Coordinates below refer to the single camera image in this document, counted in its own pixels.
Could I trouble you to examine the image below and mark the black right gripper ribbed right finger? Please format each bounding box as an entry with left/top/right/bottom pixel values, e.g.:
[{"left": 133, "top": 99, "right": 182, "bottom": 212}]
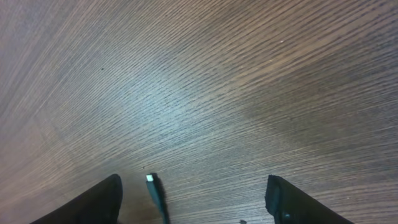
[{"left": 265, "top": 175, "right": 353, "bottom": 224}]

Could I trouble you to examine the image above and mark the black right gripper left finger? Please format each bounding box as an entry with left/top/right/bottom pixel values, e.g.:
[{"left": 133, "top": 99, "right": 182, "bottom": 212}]
[{"left": 32, "top": 174, "right": 123, "bottom": 224}]

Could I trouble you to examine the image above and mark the black cable bundle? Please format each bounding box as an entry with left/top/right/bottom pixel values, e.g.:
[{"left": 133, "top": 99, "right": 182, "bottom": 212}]
[{"left": 145, "top": 172, "right": 171, "bottom": 224}]

